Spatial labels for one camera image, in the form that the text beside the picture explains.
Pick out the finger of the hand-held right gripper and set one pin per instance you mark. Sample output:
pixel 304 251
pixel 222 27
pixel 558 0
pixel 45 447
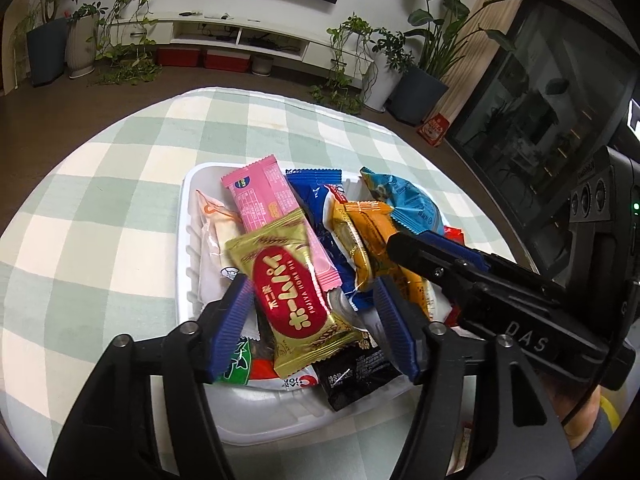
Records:
pixel 500 310
pixel 460 249

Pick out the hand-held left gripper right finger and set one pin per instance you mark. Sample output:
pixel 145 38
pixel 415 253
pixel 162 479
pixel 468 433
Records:
pixel 395 330

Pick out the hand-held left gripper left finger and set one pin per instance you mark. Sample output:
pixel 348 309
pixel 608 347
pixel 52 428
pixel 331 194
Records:
pixel 232 325

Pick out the green snack packet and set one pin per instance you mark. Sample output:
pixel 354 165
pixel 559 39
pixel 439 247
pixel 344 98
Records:
pixel 240 360

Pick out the small red snack packet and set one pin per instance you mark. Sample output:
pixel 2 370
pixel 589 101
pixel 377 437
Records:
pixel 452 317

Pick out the black snack packet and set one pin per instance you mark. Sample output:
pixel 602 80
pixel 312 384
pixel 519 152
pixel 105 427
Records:
pixel 350 375

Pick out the gold red snack packet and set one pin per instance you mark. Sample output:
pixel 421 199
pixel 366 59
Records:
pixel 290 295

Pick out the light blue snack packet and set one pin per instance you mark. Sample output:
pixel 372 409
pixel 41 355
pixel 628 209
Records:
pixel 405 200

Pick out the orange snack packet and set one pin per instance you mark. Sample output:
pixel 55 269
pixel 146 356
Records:
pixel 375 230

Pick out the white foam tray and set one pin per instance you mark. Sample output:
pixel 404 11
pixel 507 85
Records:
pixel 260 415

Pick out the clear white snack packet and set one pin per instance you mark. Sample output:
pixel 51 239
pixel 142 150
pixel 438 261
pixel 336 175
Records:
pixel 220 230

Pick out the pink snack packet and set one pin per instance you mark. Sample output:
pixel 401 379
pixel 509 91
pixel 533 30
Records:
pixel 260 195

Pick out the dark blue cookie packet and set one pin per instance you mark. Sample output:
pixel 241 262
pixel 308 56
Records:
pixel 310 195

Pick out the person's right hand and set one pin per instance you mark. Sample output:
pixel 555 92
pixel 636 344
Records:
pixel 587 425

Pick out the small red box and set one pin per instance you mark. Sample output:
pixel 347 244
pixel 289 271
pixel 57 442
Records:
pixel 434 130

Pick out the large-leaf plant grey planter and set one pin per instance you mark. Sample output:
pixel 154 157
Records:
pixel 417 95

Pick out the leafy plant white pot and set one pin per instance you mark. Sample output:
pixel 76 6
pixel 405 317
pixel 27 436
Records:
pixel 382 85

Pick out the trailing vine plant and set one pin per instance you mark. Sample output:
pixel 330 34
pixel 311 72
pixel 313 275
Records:
pixel 350 27

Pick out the white television cabinet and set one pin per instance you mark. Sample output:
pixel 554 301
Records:
pixel 300 50

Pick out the small white pot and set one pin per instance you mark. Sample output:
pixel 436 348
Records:
pixel 262 65

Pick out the red storage box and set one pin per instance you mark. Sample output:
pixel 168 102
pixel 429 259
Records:
pixel 227 61
pixel 178 56

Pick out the sprawling pothos plant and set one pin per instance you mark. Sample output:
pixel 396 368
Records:
pixel 130 67

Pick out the plant in ribbed white pot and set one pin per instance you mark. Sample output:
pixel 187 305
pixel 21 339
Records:
pixel 81 50

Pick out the tall plant dark planter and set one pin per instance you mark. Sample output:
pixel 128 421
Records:
pixel 47 50

